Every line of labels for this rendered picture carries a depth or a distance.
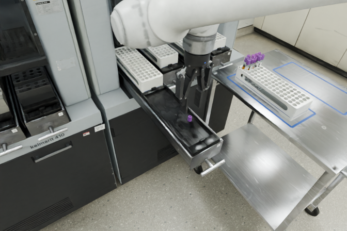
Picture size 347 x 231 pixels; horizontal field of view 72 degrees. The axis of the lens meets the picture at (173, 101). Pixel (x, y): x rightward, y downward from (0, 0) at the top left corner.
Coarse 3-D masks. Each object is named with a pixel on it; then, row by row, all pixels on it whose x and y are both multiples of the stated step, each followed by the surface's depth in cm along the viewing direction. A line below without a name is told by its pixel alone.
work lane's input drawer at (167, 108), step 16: (128, 80) 103; (144, 96) 93; (160, 96) 96; (176, 96) 94; (160, 112) 89; (176, 112) 89; (192, 112) 88; (160, 128) 88; (176, 128) 83; (192, 128) 84; (208, 128) 82; (176, 144) 80; (192, 144) 78; (208, 144) 77; (192, 160) 75; (208, 160) 80; (224, 160) 80
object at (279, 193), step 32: (288, 64) 114; (256, 96) 95; (320, 96) 97; (256, 128) 155; (288, 128) 83; (320, 128) 84; (256, 160) 137; (288, 160) 138; (320, 160) 74; (256, 192) 122; (288, 192) 123; (320, 192) 124; (288, 224) 97
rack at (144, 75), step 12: (120, 48) 111; (132, 48) 112; (120, 60) 104; (132, 60) 104; (144, 60) 104; (132, 72) 97; (144, 72) 98; (156, 72) 99; (144, 84) 93; (156, 84) 97
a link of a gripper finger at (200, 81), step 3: (201, 69) 70; (201, 72) 71; (201, 75) 73; (198, 78) 76; (201, 78) 74; (198, 81) 77; (201, 81) 75; (198, 84) 78; (201, 84) 76; (198, 87) 80; (201, 87) 77; (204, 87) 78; (201, 90) 79; (204, 90) 79
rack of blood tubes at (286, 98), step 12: (240, 72) 99; (252, 72) 99; (264, 72) 98; (252, 84) 98; (264, 84) 92; (276, 84) 92; (288, 84) 92; (264, 96) 92; (276, 96) 87; (288, 96) 87; (300, 96) 87; (276, 108) 89; (288, 108) 84; (300, 108) 83
